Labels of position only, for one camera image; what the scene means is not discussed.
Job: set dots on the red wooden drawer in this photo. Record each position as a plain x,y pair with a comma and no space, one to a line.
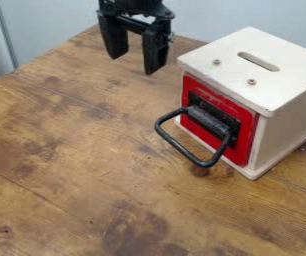
216,120

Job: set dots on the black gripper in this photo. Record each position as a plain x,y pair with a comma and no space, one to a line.
145,17

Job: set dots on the white wooden drawer cabinet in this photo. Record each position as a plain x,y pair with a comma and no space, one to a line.
250,74

